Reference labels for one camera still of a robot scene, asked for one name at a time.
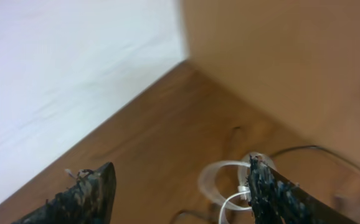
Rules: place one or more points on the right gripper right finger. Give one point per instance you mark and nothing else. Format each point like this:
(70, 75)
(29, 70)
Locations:
(276, 200)

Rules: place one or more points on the cardboard panel at right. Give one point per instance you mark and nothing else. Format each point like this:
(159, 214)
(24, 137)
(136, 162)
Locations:
(298, 61)

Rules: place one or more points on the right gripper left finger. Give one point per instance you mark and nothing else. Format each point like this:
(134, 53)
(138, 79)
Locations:
(89, 201)

